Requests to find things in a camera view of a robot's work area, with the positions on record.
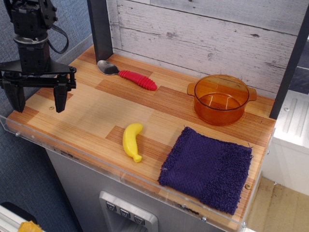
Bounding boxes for purple towel cloth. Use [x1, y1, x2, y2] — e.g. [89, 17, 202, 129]
[158, 127, 252, 215]

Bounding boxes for grey toy fridge cabinet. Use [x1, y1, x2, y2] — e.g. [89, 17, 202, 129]
[47, 150, 220, 232]

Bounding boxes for red handled metal spoon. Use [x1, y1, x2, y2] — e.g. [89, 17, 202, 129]
[97, 60, 157, 90]

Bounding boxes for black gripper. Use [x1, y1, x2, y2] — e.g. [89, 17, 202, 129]
[0, 43, 76, 113]

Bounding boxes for white ribbed side unit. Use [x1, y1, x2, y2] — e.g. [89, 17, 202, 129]
[262, 90, 309, 195]

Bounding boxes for dark right vertical post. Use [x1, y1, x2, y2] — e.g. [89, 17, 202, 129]
[268, 0, 309, 120]

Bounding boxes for silver dispenser button panel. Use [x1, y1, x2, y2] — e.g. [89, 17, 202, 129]
[99, 190, 159, 232]

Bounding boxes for yellow toy banana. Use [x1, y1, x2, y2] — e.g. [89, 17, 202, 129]
[123, 123, 143, 162]

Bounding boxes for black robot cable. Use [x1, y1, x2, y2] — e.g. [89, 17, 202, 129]
[47, 24, 70, 55]

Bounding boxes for orange transparent bowl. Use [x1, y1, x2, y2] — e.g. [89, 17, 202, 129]
[187, 74, 257, 126]

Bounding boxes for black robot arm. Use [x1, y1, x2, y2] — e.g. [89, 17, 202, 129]
[0, 0, 76, 113]

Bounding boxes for dark vertical post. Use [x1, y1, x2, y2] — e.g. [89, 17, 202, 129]
[268, 0, 309, 120]
[87, 0, 113, 62]

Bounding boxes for dark left vertical post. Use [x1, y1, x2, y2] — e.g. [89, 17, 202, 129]
[87, 0, 113, 62]

